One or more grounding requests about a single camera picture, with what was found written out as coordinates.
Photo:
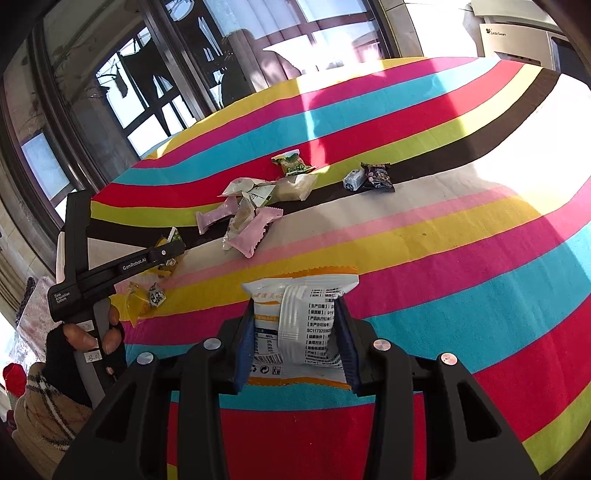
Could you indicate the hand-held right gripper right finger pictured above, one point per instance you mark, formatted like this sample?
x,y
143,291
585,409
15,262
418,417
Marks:
x,y
347,351

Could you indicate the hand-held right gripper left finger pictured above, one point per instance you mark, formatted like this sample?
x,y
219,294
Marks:
x,y
244,351

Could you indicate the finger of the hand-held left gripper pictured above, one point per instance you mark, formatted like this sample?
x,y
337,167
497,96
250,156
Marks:
x,y
170,252

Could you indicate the pink snack packet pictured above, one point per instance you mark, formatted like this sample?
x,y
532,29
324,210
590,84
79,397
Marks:
x,y
211,218
254,231

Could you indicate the white orange-edged snack packet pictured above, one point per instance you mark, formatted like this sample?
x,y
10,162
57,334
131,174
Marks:
x,y
300,314

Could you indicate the blue white milk candy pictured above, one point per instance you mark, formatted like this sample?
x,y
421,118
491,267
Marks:
x,y
353,179

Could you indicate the person's left forearm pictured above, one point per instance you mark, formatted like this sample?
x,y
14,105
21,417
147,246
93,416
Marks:
x,y
46,415

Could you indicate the person's left hand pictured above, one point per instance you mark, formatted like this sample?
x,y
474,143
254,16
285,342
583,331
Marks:
x,y
69,360

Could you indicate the yellow snack packet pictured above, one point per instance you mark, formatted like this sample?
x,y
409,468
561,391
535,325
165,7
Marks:
x,y
171,236
136,304

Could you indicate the pink patterned cloth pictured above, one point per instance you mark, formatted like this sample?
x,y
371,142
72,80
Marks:
x,y
37,309

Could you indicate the clear snack packet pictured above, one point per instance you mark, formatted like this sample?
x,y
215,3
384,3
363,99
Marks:
x,y
240,217

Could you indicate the white crumpled snack packet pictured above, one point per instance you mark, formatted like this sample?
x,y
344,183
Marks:
x,y
238,186

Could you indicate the striped blanket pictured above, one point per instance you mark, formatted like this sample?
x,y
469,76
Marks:
x,y
415,258

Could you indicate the red object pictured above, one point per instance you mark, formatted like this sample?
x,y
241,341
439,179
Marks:
x,y
14,379

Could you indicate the translucent beige snack packet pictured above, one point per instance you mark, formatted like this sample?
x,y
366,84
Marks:
x,y
294,188

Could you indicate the green snack packet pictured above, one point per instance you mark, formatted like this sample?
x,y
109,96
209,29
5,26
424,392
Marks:
x,y
291,164

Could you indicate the black snack packet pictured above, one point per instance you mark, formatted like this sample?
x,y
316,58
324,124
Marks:
x,y
378,177

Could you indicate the brown draped cloth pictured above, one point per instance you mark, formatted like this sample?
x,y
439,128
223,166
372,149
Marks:
x,y
258,64

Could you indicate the white washing machine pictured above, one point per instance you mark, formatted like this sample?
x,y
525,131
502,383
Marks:
x,y
512,37

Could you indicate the dark window frame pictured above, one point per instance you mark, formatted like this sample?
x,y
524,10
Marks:
x,y
173,60

